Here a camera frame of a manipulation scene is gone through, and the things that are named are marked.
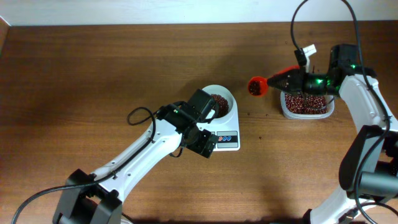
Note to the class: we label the white metal bowl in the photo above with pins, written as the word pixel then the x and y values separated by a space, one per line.
pixel 220 90

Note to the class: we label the clear plastic container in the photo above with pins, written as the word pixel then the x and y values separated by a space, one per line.
pixel 330 100

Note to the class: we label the red plastic scoop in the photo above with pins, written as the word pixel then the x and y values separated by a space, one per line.
pixel 258 86

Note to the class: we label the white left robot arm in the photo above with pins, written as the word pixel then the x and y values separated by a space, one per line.
pixel 98 197

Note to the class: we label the white digital kitchen scale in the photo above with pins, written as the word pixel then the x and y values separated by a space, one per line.
pixel 227 126

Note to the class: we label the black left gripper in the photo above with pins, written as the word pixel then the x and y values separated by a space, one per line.
pixel 208 113

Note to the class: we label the red beans in bowl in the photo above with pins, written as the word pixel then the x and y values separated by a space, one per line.
pixel 223 105

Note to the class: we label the red adzuki beans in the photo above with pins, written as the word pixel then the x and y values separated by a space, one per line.
pixel 311 105

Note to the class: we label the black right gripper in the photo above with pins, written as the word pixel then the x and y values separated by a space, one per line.
pixel 296 82

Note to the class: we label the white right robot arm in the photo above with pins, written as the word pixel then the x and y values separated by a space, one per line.
pixel 368 171

